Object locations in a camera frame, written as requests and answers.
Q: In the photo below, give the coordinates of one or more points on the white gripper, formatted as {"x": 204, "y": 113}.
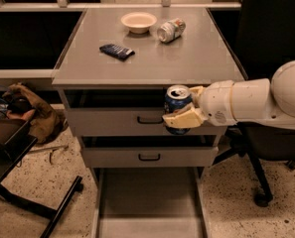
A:
{"x": 216, "y": 100}

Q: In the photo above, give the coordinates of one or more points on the blue pepsi can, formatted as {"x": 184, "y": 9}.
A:
{"x": 176, "y": 98}

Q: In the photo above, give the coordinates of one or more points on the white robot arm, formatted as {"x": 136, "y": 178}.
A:
{"x": 269, "y": 102}

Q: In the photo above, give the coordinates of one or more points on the silver crushed can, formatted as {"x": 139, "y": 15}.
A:
{"x": 171, "y": 30}

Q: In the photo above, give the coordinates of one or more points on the grey drawer cabinet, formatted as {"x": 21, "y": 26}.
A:
{"x": 199, "y": 57}

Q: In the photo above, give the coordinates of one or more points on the top grey drawer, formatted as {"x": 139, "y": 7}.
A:
{"x": 117, "y": 112}

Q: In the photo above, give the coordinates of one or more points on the grey drawer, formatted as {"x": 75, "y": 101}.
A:
{"x": 149, "y": 203}
{"x": 148, "y": 151}
{"x": 117, "y": 112}

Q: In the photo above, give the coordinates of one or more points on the middle grey drawer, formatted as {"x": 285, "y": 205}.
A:
{"x": 148, "y": 151}

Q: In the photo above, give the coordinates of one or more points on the bottom grey drawer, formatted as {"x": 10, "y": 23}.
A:
{"x": 149, "y": 203}

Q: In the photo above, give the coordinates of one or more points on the blue snack bag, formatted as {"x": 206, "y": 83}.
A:
{"x": 116, "y": 51}

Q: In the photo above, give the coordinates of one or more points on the white bowl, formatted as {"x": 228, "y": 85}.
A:
{"x": 138, "y": 22}

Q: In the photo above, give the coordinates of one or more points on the black office chair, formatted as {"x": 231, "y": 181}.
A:
{"x": 261, "y": 33}

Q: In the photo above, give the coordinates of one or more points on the brown cloth bag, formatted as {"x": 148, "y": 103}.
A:
{"x": 23, "y": 103}

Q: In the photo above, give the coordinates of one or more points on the black box on table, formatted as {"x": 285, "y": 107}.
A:
{"x": 12, "y": 132}

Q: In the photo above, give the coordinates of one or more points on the black side table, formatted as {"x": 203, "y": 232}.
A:
{"x": 45, "y": 176}

